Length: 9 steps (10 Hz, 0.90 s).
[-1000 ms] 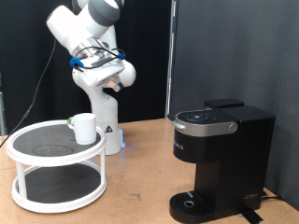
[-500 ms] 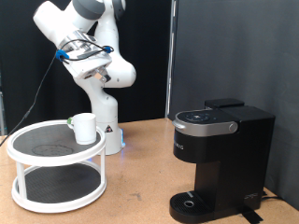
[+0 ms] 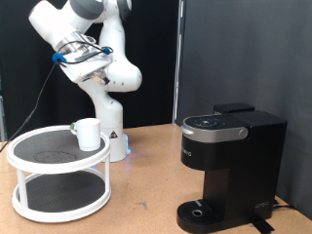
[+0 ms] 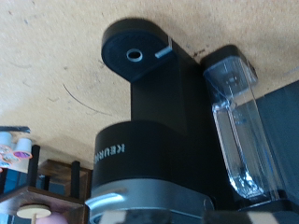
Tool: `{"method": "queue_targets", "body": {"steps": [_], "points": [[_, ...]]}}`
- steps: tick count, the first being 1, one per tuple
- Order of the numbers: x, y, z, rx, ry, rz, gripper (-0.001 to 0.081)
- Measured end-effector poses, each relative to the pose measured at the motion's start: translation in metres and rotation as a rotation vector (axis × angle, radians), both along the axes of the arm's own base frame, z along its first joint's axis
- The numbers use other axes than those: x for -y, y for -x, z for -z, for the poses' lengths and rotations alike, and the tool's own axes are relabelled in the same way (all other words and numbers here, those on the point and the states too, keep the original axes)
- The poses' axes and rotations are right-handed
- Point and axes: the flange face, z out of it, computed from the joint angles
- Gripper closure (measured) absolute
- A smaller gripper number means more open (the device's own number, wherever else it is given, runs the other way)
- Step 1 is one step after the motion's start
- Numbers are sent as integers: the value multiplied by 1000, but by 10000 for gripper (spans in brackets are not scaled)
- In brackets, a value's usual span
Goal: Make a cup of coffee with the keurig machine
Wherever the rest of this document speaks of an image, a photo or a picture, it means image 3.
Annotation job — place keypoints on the small green tag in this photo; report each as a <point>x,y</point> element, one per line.
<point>72,126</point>

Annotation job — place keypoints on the grey metal edge post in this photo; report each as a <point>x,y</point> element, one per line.
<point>2,113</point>

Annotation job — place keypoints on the white two-tier turntable stand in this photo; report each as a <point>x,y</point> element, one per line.
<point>58,182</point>

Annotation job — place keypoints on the black tape strip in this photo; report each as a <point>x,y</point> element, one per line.
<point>261,225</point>

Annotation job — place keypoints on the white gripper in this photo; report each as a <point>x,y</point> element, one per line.
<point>84,70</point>

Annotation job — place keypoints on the silver vertical frame pole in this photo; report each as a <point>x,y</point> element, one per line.
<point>177,65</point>

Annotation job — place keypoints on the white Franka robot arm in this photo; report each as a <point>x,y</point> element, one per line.
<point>110,107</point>

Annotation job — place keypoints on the white ceramic mug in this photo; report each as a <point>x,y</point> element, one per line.
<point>88,135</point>

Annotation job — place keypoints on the black Keurig coffee machine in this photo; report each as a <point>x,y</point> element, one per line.
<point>240,169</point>

